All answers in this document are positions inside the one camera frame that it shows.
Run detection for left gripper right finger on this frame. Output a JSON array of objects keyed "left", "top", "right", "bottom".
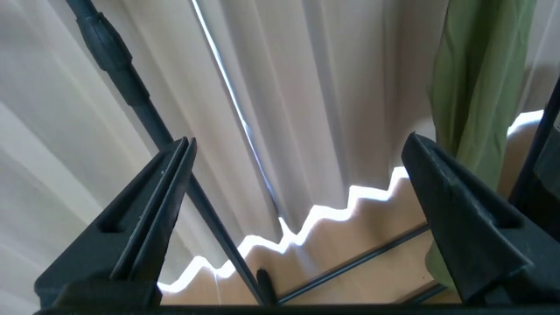
[{"left": 401, "top": 133, "right": 560, "bottom": 304}]

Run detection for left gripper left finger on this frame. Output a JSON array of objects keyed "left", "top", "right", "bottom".
[{"left": 33, "top": 136, "right": 198, "bottom": 307}]

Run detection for green printed shirt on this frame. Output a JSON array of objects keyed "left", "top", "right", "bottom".
[{"left": 423, "top": 0, "right": 539, "bottom": 292}]

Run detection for black clothes rack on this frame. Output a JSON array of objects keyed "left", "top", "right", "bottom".
[{"left": 65, "top": 0, "right": 560, "bottom": 306}]

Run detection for beige curtain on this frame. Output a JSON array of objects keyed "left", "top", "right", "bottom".
[{"left": 0, "top": 0, "right": 560, "bottom": 307}]

